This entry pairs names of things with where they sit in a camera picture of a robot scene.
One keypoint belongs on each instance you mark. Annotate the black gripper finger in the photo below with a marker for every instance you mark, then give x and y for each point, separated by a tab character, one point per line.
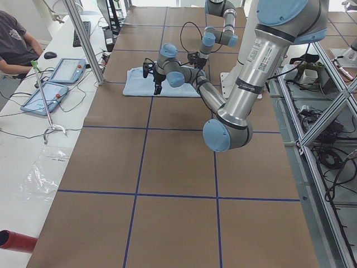
158	89

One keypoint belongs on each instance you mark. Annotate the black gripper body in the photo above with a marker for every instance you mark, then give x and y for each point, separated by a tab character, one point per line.
199	61
158	79

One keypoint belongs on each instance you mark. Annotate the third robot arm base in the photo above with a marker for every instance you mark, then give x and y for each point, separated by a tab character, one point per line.
349	56

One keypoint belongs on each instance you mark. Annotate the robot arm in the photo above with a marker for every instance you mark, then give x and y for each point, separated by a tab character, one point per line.
226	10
280	25

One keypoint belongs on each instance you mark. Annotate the upper blue teach pendant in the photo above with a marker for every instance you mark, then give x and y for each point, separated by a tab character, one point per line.
68	71

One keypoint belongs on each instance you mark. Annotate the blue teach pendant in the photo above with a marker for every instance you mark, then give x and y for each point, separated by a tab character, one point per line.
53	92
68	71

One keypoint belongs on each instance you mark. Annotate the lower blue teach pendant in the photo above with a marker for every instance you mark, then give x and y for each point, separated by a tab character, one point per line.
53	92

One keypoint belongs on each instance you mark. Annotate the black computer mouse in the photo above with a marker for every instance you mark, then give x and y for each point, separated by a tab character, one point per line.
50	55

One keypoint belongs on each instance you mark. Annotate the metal reacher grabber tool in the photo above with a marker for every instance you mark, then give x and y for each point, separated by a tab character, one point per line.
53	127

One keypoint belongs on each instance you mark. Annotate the seated person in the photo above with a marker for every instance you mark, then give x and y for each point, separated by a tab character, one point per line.
18	47

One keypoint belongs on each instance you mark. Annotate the clear plastic bag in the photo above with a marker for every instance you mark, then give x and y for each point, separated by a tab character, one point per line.
43	179

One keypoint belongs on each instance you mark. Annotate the red cylinder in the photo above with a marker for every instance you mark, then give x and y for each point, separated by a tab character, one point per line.
18	242

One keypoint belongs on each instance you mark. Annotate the aluminium frame post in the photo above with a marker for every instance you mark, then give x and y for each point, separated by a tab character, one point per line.
84	39

